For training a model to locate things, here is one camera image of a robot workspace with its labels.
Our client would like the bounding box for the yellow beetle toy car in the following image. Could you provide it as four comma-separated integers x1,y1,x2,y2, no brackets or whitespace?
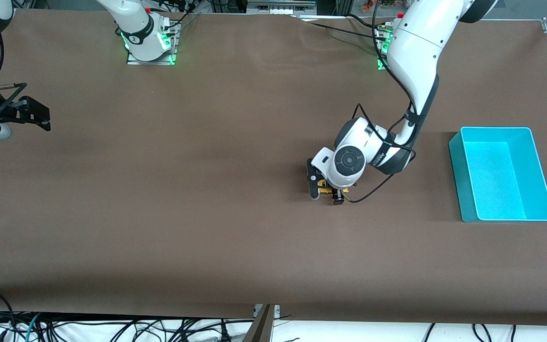
318,180,350,197

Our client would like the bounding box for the brown table cover sheet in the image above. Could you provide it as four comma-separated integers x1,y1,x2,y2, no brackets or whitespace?
0,9,547,326

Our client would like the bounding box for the teal plastic storage bin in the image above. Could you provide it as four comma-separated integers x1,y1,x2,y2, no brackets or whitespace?
448,127,547,223

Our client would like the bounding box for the white power strip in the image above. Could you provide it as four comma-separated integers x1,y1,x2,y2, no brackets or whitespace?
247,0,317,15

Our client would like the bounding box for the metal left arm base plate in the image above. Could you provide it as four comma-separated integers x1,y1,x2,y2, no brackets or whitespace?
377,24,390,71

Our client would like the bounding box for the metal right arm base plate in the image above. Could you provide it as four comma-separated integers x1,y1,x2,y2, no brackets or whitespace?
126,21,180,66

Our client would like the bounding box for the aluminium profile post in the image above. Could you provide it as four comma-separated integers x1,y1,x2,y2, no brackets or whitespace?
243,304,281,342

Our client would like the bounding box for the black cable on table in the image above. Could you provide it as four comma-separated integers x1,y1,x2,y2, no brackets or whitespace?
292,14,389,40

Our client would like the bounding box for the teal floor cable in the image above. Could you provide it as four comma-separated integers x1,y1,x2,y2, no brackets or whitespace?
23,312,42,342

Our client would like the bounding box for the black tangled floor cable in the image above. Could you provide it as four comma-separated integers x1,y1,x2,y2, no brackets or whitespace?
105,317,255,342

